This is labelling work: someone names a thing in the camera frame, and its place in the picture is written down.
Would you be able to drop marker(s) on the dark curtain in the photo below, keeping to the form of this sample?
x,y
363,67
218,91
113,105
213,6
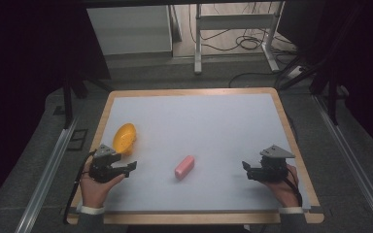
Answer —
x,y
369,64
22,81

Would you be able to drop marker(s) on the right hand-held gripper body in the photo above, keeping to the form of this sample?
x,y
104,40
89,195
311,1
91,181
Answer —
x,y
272,170

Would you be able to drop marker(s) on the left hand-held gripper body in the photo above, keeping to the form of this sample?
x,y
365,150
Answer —
x,y
102,168

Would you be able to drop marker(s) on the person's left hand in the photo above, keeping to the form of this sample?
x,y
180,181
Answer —
x,y
94,192

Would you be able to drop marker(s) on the pink soap bar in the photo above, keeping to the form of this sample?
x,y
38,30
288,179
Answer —
x,y
184,167

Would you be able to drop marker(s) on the orange-yellow mango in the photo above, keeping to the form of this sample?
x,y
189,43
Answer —
x,y
124,139

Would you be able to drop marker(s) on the black floor bracket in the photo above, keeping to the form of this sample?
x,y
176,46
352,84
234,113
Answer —
x,y
77,139

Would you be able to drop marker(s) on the white power strip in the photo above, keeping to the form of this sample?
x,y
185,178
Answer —
x,y
295,72

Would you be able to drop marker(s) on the white wooden-framed board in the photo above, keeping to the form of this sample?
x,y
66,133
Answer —
x,y
207,136

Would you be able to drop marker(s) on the black metal stand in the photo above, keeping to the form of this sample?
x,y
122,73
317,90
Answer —
x,y
332,93
67,103

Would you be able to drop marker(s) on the white cabinet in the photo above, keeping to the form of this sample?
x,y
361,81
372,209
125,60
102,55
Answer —
x,y
129,29

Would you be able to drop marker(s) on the aluminium rail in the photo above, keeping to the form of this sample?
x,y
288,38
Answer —
x,y
353,161
45,178

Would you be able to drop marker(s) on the person's right hand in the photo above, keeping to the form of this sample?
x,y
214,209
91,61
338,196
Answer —
x,y
285,192

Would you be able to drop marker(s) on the white metal desk frame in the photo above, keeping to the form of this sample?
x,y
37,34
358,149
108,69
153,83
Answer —
x,y
236,22

